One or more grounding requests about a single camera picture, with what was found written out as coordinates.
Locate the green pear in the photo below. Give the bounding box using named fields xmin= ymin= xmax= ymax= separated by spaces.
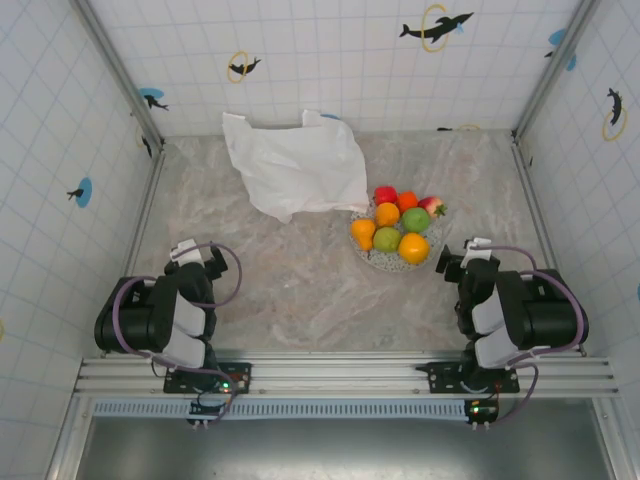
xmin=372 ymin=226 xmax=403 ymax=254

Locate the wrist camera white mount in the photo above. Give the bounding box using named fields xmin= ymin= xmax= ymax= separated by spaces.
xmin=462 ymin=237 xmax=501 ymax=262
xmin=168 ymin=238 xmax=201 ymax=262

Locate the medium orange fruit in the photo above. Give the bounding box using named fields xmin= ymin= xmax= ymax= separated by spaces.
xmin=374 ymin=201 xmax=401 ymax=229

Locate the bright green apple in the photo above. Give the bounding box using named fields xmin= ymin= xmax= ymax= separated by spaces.
xmin=401 ymin=207 xmax=432 ymax=234

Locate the grey metal sheet panel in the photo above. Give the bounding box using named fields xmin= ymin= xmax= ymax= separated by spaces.
xmin=74 ymin=417 xmax=617 ymax=480

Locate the yellow-orange pear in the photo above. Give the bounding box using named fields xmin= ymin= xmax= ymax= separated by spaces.
xmin=349 ymin=218 xmax=377 ymax=252

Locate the blue speckled white plate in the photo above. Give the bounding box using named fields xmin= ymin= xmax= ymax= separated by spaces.
xmin=348 ymin=204 xmax=446 ymax=274

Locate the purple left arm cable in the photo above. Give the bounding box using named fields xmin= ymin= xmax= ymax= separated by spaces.
xmin=110 ymin=241 xmax=245 ymax=424

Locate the aluminium front rail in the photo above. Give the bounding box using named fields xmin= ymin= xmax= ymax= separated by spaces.
xmin=73 ymin=349 xmax=621 ymax=400

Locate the red-yellow fruit with green leaf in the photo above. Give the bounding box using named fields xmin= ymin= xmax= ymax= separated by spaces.
xmin=417 ymin=196 xmax=449 ymax=219

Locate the aluminium side rail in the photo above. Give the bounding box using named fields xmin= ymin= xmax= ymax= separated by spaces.
xmin=122 ymin=144 xmax=167 ymax=281
xmin=509 ymin=130 xmax=587 ymax=357

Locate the white plastic bag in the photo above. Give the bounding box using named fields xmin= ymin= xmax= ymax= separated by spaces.
xmin=221 ymin=108 xmax=370 ymax=225

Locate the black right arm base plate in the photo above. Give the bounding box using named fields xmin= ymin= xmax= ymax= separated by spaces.
xmin=415 ymin=360 xmax=520 ymax=395

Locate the blue circle sticker by post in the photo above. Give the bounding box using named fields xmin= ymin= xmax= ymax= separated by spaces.
xmin=543 ymin=27 xmax=579 ymax=72

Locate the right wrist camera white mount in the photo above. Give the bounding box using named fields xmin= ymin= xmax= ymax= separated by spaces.
xmin=462 ymin=237 xmax=501 ymax=262

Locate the white slotted cable duct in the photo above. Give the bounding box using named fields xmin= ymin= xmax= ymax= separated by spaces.
xmin=92 ymin=398 xmax=501 ymax=419

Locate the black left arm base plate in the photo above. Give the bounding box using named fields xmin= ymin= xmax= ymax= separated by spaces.
xmin=163 ymin=360 xmax=253 ymax=395

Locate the large orange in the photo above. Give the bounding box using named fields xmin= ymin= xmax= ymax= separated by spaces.
xmin=397 ymin=232 xmax=432 ymax=266

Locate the aluminium corner post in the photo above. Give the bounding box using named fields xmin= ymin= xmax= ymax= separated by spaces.
xmin=512 ymin=0 xmax=601 ymax=141
xmin=69 ymin=0 xmax=166 ymax=151

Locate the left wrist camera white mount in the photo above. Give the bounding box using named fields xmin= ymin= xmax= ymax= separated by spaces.
xmin=168 ymin=238 xmax=201 ymax=262

